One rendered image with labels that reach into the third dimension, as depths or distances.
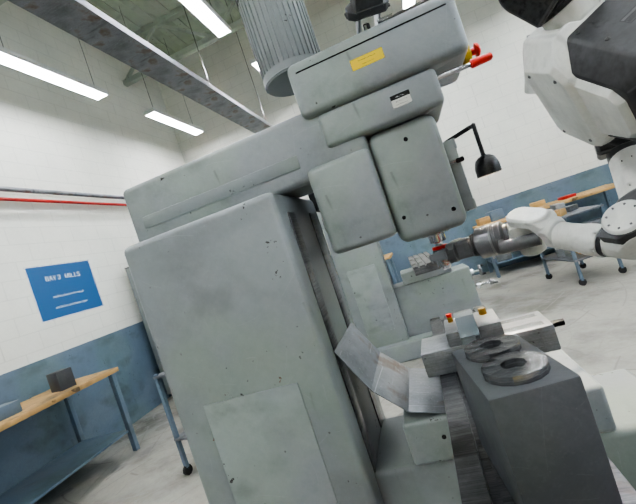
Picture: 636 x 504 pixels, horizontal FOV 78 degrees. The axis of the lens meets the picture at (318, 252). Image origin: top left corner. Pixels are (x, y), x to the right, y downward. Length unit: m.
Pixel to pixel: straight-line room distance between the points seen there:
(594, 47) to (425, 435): 0.94
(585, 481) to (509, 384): 0.15
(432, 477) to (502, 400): 0.70
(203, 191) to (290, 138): 0.32
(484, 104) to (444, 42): 6.91
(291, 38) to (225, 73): 7.83
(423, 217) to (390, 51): 0.44
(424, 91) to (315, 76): 0.30
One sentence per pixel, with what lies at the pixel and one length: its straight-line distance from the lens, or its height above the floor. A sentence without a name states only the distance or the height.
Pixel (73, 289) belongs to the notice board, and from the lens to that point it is 5.78.
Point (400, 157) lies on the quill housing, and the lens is 1.13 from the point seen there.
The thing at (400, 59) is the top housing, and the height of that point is 1.77.
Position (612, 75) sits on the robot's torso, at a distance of 0.85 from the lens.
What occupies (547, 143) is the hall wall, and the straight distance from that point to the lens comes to 8.15.
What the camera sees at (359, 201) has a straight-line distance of 1.11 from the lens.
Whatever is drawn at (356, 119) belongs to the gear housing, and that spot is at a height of 1.68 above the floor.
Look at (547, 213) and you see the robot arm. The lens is 1.10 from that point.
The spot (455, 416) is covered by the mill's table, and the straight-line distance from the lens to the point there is 0.99.
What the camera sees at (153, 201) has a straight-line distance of 1.37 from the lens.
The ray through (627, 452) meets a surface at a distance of 1.31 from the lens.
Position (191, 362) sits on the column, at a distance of 1.23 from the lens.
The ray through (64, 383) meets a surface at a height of 0.94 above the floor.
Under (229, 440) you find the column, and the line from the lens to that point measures 1.27.
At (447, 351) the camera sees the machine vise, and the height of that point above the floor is 0.99.
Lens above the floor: 1.37
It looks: level
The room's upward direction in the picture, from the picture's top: 19 degrees counter-clockwise
